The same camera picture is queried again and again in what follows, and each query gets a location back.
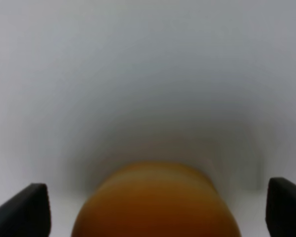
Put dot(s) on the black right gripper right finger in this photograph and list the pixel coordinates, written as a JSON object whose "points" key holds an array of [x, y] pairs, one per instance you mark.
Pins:
{"points": [[281, 208]]}

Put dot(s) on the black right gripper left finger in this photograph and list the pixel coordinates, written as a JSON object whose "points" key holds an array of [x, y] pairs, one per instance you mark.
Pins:
{"points": [[27, 214]]}

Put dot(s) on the red orange peach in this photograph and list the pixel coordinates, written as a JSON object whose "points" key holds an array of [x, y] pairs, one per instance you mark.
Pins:
{"points": [[156, 199]]}

